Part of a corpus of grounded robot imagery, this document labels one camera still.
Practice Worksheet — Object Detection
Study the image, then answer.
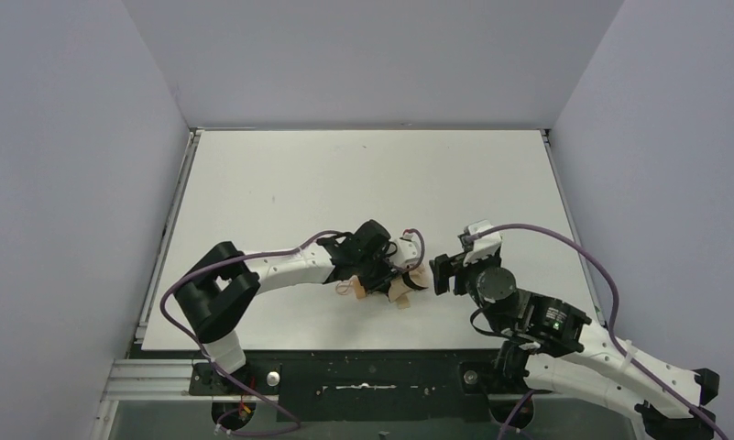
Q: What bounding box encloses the black and beige umbrella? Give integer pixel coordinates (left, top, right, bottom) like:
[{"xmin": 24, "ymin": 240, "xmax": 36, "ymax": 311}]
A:
[{"xmin": 334, "ymin": 265, "xmax": 431, "ymax": 310}]

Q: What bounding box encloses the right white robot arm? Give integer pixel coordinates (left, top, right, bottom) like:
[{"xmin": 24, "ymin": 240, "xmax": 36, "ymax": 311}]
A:
[{"xmin": 430, "ymin": 254, "xmax": 719, "ymax": 439}]

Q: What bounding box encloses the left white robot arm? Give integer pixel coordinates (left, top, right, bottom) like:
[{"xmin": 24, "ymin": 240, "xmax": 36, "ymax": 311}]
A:
[{"xmin": 162, "ymin": 220, "xmax": 424, "ymax": 374}]

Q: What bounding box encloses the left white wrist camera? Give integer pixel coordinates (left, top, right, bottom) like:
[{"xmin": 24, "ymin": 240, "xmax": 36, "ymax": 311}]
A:
[{"xmin": 388, "ymin": 237, "xmax": 422, "ymax": 271}]

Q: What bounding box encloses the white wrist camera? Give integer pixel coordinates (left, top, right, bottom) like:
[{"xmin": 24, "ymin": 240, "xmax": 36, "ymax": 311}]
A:
[
  {"xmin": 388, "ymin": 237, "xmax": 422, "ymax": 271},
  {"xmin": 459, "ymin": 220, "xmax": 502, "ymax": 267}
]

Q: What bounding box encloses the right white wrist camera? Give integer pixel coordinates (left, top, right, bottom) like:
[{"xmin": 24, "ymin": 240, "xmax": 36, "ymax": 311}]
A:
[{"xmin": 459, "ymin": 220, "xmax": 502, "ymax": 267}]

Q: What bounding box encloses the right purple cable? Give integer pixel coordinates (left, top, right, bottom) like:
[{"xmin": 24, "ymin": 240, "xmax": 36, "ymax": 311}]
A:
[{"xmin": 463, "ymin": 223, "xmax": 729, "ymax": 440}]

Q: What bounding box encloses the purple cable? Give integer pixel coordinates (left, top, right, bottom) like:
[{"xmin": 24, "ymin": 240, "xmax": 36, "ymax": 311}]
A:
[
  {"xmin": 159, "ymin": 227, "xmax": 427, "ymax": 437},
  {"xmin": 463, "ymin": 223, "xmax": 729, "ymax": 440}
]

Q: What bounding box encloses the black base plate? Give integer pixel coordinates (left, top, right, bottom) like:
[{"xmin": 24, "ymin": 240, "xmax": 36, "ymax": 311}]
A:
[{"xmin": 189, "ymin": 348, "xmax": 553, "ymax": 424}]

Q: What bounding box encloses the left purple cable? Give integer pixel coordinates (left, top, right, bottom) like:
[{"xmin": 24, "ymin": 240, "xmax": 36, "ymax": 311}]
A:
[{"xmin": 159, "ymin": 227, "xmax": 427, "ymax": 437}]

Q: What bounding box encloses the aluminium frame rail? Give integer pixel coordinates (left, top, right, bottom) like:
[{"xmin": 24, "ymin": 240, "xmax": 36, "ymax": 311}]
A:
[{"xmin": 87, "ymin": 356, "xmax": 648, "ymax": 440}]

